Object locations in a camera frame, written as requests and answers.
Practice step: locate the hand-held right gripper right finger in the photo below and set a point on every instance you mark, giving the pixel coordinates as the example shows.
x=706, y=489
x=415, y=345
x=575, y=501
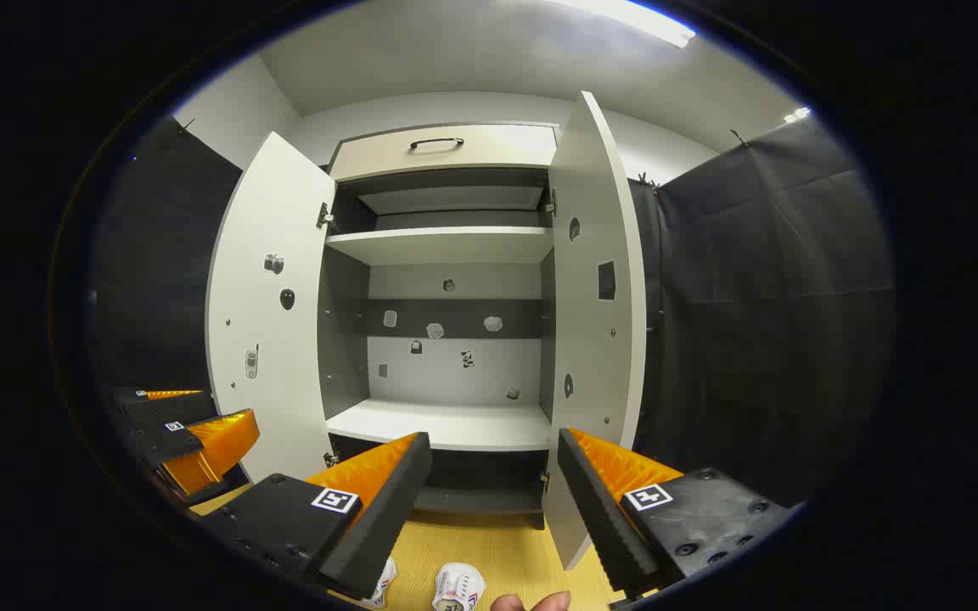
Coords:
x=599, y=518

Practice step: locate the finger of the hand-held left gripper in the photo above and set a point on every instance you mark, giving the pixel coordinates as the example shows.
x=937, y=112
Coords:
x=162, y=443
x=168, y=411

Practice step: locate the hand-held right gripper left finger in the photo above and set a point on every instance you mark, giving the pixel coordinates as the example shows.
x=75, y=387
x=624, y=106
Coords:
x=387, y=518

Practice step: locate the white shoe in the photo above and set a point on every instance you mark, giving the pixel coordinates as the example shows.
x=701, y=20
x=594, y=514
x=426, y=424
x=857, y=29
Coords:
x=458, y=587
x=384, y=581

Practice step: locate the white cabinet door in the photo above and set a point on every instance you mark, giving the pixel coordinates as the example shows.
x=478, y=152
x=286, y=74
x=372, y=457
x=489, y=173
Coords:
x=595, y=339
x=285, y=407

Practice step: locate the white cabinet drawer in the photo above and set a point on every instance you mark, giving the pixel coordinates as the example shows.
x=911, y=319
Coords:
x=489, y=148

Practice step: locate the black backdrop cloth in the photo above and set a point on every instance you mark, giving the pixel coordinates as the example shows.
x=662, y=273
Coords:
x=761, y=322

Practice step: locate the black cloth clip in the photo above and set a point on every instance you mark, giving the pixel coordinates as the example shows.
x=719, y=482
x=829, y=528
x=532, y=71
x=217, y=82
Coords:
x=739, y=136
x=646, y=180
x=186, y=126

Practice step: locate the small ceiling light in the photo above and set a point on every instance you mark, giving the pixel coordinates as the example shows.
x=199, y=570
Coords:
x=797, y=114

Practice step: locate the long ceiling light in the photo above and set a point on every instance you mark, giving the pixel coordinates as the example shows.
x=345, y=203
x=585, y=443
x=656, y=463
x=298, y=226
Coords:
x=642, y=21

